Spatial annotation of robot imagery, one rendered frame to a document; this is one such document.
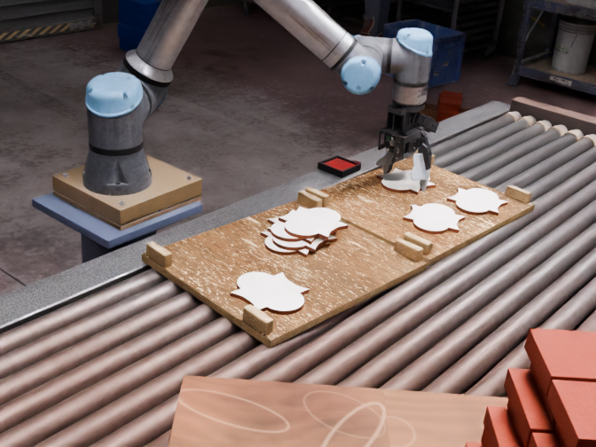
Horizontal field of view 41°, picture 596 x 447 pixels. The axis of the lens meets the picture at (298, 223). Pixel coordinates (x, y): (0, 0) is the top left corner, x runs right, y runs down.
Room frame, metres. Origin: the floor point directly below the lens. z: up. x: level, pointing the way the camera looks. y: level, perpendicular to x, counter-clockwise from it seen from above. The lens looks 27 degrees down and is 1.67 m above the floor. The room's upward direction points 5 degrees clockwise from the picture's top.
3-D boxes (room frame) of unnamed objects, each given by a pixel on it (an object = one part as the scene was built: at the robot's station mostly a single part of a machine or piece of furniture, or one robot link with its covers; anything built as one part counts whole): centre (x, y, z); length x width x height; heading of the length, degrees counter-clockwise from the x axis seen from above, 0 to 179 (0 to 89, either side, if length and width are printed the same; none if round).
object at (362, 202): (1.63, -0.26, 0.93); 0.41 x 0.35 x 0.02; 138
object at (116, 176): (1.63, 0.41, 0.97); 0.15 x 0.15 x 0.10
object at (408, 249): (1.36, -0.22, 0.95); 0.06 x 0.02 x 0.03; 47
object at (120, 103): (1.63, 0.41, 1.09); 0.13 x 0.12 x 0.14; 174
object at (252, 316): (1.08, 0.05, 0.95); 0.06 x 0.02 x 0.03; 47
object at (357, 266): (1.31, 0.01, 0.93); 0.41 x 0.35 x 0.02; 137
